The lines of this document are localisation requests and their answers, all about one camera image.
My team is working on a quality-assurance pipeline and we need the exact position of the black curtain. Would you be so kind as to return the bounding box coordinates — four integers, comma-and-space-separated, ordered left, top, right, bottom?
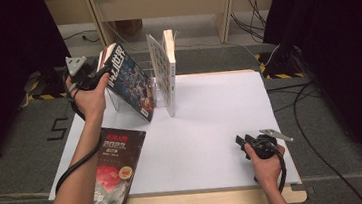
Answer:
259, 0, 362, 204
0, 0, 86, 176

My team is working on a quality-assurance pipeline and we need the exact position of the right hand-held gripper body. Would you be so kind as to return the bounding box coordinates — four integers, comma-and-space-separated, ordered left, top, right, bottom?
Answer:
245, 126, 296, 162

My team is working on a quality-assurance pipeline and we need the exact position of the purple and blue magazine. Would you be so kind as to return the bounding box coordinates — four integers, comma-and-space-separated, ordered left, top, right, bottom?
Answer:
101, 39, 158, 127

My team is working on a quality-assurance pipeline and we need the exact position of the dark book with red picture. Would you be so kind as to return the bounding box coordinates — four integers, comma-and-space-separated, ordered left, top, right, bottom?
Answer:
85, 123, 154, 204

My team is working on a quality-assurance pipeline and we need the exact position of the brown red magazine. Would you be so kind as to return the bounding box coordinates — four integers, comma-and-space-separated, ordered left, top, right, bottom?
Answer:
95, 42, 117, 73

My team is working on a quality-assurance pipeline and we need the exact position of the black cable bundle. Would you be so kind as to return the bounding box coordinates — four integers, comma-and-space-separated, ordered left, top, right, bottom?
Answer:
228, 0, 270, 45

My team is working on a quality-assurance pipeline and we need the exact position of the right hand-held gripper cable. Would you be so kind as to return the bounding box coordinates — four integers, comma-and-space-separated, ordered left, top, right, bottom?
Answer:
250, 150, 290, 197

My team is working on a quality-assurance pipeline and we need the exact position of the black yellow striped stand base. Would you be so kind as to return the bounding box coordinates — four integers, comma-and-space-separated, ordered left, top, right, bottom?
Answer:
18, 65, 79, 103
254, 48, 305, 83

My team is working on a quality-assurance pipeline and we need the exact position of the short black floor cable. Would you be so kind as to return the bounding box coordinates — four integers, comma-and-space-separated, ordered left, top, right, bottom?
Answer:
266, 80, 325, 115

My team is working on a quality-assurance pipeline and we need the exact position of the clear acrylic file rack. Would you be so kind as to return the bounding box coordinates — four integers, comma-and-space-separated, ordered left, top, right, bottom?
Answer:
103, 58, 178, 115

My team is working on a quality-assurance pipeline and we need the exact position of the person's left hand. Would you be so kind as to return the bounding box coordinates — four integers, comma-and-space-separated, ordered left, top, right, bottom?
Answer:
65, 73, 114, 123

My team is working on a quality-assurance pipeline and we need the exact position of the wooden table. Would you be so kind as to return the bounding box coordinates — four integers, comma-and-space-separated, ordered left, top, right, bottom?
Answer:
33, 62, 308, 204

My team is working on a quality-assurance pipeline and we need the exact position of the person's right hand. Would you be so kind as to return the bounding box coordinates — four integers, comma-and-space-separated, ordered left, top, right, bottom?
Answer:
243, 138, 290, 190

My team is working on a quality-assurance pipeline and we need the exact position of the white book with picture grid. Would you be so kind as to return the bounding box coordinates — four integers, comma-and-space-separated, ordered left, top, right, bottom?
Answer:
145, 28, 182, 120

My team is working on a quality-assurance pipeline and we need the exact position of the black cable with plug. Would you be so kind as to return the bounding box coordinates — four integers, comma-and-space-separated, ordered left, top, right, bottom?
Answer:
61, 29, 101, 47

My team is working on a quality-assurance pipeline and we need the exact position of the long black floor cable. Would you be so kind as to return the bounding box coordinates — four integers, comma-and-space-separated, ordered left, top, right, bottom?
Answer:
290, 78, 362, 204

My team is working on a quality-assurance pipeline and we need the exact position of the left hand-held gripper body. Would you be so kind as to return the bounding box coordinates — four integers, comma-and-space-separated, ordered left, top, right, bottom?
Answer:
64, 53, 103, 93

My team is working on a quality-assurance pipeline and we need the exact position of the grey table bracket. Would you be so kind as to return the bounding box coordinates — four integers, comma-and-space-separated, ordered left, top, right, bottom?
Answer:
289, 181, 316, 196

